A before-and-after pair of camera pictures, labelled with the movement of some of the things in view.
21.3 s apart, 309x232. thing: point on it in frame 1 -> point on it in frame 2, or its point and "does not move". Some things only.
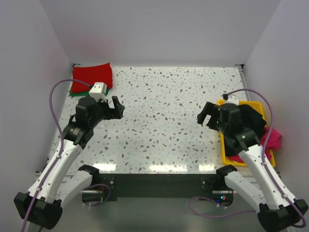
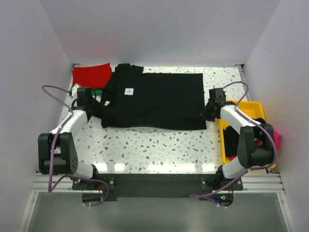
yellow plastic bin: (226, 161) does not move
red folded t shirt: (90, 75) does not move
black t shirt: (252, 118) -> (133, 99)
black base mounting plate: (210, 186) does not move
